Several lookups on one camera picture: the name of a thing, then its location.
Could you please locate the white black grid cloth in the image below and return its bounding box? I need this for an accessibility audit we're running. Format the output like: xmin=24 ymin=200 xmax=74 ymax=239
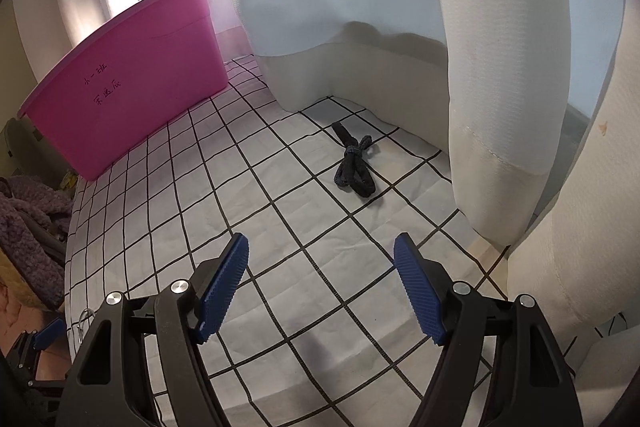
xmin=60 ymin=54 xmax=512 ymax=427

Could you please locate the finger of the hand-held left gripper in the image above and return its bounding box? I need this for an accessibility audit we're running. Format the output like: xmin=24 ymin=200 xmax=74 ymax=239
xmin=31 ymin=317 xmax=68 ymax=352

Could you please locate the pink plastic bin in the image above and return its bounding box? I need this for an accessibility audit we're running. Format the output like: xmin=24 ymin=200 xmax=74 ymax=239
xmin=17 ymin=0 xmax=231 ymax=182

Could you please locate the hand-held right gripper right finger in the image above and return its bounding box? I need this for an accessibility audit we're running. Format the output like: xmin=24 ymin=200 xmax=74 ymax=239
xmin=393 ymin=232 xmax=585 ymax=427

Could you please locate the black knotted hair tie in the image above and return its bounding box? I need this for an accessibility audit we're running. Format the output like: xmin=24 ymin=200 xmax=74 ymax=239
xmin=330 ymin=121 xmax=381 ymax=199

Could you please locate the purple fleece garment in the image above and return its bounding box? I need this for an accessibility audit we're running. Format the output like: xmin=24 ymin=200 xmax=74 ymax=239
xmin=0 ymin=174 xmax=77 ymax=311

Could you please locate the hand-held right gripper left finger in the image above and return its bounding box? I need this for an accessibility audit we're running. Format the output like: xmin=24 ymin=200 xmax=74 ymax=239
xmin=56 ymin=233 xmax=250 ymax=427

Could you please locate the white curtain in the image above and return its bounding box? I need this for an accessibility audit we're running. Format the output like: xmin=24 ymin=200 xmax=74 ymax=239
xmin=10 ymin=0 xmax=640 ymax=389

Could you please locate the silver hoop ring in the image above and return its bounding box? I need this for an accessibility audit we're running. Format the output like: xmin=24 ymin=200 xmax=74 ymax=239
xmin=74 ymin=309 xmax=96 ymax=343

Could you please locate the olive green object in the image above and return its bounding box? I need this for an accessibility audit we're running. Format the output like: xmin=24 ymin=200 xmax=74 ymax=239
xmin=0 ymin=117 xmax=76 ymax=188

